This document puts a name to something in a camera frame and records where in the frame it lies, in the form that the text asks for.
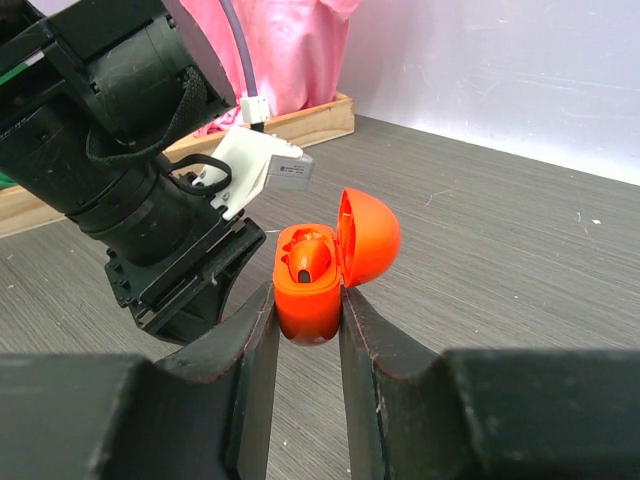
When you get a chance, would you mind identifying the orange earbud case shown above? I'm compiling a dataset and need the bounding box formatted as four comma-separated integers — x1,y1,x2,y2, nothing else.
272,188,402,346

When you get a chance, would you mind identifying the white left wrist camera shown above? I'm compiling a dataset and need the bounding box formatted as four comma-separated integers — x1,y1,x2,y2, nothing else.
188,126,314,220

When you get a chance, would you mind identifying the pink t-shirt on hanger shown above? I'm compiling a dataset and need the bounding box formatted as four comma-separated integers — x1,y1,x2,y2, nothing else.
181,0,362,137

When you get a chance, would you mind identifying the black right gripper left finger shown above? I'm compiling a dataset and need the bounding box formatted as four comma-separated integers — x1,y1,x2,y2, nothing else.
1,283,279,479

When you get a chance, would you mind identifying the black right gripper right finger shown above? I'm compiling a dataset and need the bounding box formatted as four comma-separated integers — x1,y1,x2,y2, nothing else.
339,289,639,479

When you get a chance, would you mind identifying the wooden rack base tray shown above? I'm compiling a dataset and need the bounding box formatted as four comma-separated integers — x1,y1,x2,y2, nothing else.
1,92,355,237

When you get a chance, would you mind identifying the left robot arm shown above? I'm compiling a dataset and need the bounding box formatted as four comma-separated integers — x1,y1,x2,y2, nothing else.
1,1,267,345

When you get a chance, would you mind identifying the orange earbud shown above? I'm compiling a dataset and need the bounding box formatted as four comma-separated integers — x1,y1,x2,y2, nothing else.
286,239,331,284

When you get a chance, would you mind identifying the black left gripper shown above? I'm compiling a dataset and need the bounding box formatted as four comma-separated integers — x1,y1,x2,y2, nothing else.
105,216,266,345

